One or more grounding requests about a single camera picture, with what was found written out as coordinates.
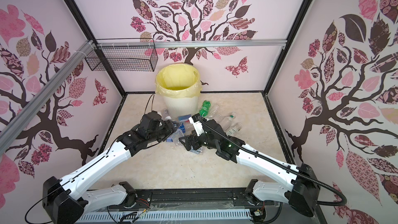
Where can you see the white slotted cable duct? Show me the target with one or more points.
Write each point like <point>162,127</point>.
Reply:
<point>165,216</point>

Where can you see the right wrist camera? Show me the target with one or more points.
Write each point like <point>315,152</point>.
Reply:
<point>195,120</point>

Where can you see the clear bottle white label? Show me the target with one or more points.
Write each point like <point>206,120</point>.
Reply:
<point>234,129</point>

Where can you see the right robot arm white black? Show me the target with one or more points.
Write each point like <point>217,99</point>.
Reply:
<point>293,185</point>

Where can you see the green bottle near bin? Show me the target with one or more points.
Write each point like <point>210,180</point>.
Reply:
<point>206,105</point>

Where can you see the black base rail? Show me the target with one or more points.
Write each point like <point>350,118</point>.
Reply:
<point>267,212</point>

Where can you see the aluminium rail back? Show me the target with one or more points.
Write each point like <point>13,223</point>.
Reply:
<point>191,44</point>

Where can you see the clear bottle blue label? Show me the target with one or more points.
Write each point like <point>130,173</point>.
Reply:
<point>174,138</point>

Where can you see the bottle blue red label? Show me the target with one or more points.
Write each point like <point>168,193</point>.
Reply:
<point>184,118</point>

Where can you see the clear unlabelled crumpled bottle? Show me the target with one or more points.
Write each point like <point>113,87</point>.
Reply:
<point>213,111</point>

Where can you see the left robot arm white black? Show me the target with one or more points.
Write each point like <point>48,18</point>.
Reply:
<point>68,198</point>

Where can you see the clear bottle green cap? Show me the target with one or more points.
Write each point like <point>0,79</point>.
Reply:
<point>226,122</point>

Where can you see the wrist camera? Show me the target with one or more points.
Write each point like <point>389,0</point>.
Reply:
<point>195,120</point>
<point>164,122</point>

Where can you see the aluminium rail left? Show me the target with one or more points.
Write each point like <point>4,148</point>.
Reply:
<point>17,125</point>

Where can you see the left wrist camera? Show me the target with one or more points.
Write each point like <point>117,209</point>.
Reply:
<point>164,122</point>

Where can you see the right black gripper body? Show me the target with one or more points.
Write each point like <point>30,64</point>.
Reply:
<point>203,141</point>

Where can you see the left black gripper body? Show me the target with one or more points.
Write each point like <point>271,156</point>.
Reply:
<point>159,135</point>

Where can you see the black wire mesh basket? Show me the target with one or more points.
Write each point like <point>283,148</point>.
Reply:
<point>123,54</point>

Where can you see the yellow plastic bin liner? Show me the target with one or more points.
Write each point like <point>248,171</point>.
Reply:
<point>178,80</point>

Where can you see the aluminium rail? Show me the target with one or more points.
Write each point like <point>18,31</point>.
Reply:
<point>191,44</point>
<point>17,125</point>

